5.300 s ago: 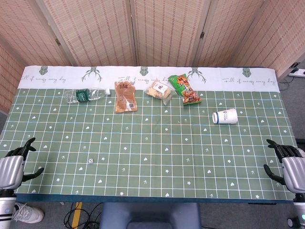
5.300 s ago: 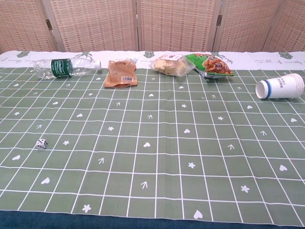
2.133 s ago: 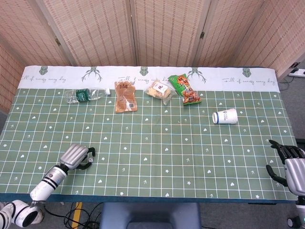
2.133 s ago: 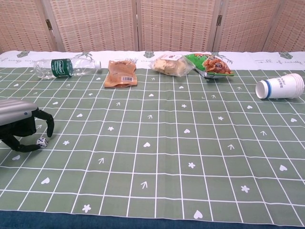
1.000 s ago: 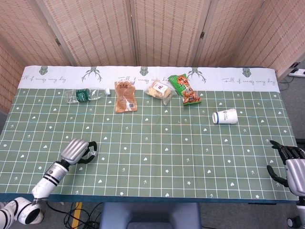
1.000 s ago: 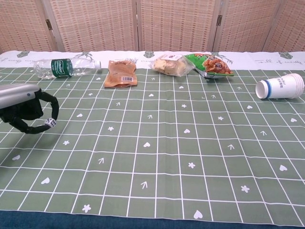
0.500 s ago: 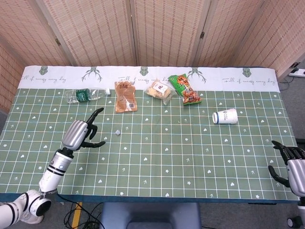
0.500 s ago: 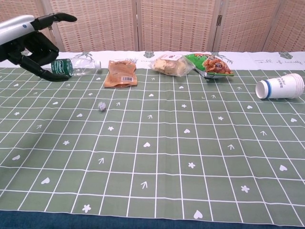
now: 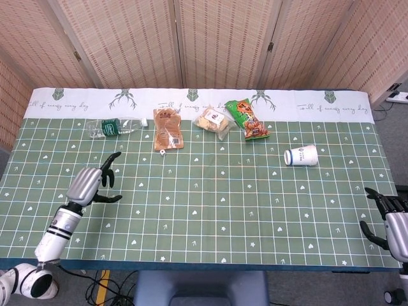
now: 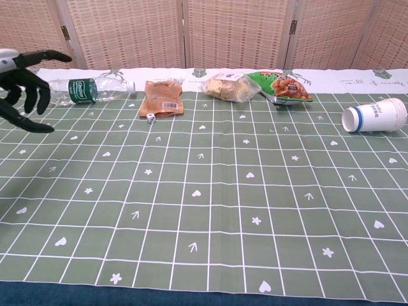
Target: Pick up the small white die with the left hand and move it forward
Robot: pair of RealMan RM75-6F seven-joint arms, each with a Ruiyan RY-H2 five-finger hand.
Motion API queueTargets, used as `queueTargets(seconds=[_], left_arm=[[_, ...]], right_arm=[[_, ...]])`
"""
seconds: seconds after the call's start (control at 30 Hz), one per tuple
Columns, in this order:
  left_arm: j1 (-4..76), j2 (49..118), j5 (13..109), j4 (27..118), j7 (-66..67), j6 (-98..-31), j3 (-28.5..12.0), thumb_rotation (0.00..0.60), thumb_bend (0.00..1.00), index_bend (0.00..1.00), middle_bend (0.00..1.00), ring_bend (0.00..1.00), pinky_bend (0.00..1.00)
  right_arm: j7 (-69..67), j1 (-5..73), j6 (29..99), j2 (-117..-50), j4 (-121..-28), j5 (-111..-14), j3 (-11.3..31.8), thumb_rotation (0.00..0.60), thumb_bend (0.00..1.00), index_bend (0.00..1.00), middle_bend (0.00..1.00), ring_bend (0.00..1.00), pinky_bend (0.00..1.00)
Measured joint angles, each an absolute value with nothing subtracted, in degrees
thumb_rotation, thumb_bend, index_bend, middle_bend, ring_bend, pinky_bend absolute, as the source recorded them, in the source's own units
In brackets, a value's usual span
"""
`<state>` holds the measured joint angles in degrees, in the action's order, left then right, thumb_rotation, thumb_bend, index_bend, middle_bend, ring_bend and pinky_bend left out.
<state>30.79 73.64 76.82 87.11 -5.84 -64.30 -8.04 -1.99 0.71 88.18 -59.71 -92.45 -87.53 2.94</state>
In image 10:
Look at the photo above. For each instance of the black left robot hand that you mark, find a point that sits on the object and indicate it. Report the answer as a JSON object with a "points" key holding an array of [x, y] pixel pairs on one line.
{"points": [[19, 79]]}

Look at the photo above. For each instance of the white die with blue dots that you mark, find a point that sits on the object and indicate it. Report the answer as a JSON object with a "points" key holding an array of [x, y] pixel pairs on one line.
{"points": [[150, 117]]}

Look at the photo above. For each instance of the brown snack pouch with barcode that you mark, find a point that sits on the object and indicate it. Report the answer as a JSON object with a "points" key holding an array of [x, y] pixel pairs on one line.
{"points": [[162, 99]]}

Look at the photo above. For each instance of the clear bag of pale pastries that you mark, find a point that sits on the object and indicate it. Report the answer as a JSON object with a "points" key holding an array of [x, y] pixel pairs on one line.
{"points": [[227, 86]]}

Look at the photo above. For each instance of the white paper cup stack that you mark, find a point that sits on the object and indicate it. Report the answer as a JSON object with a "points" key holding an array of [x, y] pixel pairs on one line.
{"points": [[373, 115]]}

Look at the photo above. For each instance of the green grid pattern tablecloth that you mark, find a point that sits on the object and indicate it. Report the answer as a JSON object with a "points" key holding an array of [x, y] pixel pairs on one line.
{"points": [[204, 178]]}

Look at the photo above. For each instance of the green bag of fried snacks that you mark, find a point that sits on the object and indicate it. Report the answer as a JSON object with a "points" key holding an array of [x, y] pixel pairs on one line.
{"points": [[283, 87]]}

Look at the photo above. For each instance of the woven bamboo folding screen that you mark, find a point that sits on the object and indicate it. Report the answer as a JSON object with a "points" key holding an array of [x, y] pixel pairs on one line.
{"points": [[204, 32]]}

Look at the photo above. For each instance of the clear plastic bottle green label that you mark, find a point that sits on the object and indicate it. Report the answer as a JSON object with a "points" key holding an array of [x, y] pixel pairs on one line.
{"points": [[86, 90]]}

